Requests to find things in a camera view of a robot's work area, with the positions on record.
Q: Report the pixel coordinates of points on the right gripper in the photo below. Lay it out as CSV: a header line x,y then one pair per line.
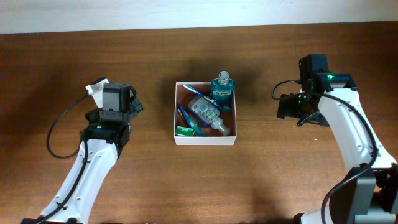
x,y
288,106

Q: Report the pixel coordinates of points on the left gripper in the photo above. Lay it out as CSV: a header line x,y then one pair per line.
x,y
135,106

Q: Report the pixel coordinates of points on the blue disposable razor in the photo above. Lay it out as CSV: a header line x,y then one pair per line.
x,y
183,114

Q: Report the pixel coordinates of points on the blue white toothbrush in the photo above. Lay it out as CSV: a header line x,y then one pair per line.
x,y
192,89

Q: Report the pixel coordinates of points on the toothpaste tube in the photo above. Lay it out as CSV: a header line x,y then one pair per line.
x,y
197,130

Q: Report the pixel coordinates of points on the clear pump soap bottle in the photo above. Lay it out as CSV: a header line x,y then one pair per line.
x,y
208,114

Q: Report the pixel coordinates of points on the teal mouthwash bottle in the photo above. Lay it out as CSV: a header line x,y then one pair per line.
x,y
222,89

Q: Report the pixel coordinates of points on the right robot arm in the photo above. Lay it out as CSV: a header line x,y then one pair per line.
x,y
368,192

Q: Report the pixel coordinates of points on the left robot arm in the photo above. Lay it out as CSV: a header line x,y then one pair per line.
x,y
101,144

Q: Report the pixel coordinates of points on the white cardboard box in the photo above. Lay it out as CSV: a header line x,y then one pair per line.
x,y
213,137

